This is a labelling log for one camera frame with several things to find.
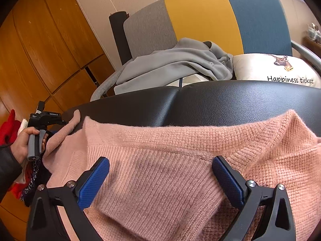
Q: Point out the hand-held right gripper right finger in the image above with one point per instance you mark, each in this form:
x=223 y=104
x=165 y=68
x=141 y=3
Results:
x=227 y=183

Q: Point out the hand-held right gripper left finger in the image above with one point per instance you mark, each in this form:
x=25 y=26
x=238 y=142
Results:
x=94 y=183

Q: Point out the pink knit sweater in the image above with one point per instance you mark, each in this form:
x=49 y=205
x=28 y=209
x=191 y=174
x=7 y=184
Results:
x=175 y=160

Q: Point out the pile of red white clothes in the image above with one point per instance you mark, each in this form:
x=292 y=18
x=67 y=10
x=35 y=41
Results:
x=7 y=133

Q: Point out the person's left hand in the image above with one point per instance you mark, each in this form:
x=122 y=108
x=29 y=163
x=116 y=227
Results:
x=21 y=145

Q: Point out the wooden wardrobe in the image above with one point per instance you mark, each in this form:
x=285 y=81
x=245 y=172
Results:
x=37 y=42

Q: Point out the white printed pillow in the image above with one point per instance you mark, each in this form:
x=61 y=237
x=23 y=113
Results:
x=253 y=67

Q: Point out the grey button garment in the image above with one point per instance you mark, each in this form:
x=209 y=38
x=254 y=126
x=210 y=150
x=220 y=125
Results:
x=175 y=60

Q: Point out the small wooden desk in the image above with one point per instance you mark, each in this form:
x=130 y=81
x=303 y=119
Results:
x=313 y=45

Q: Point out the grey yellow blue armchair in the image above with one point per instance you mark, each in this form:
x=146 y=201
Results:
x=200 y=17

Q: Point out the cluster of jars and boxes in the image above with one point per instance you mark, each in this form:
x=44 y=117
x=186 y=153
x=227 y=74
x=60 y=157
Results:
x=314 y=32

